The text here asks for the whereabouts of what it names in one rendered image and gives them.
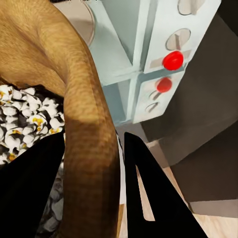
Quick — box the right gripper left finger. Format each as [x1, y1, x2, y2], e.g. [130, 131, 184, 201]
[0, 132, 65, 238]

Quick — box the microwave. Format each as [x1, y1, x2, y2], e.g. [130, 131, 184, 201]
[50, 0, 222, 80]

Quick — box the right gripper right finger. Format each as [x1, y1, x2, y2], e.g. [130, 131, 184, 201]
[124, 132, 208, 238]

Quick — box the popcorn bag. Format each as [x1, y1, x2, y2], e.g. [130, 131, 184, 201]
[0, 0, 126, 238]

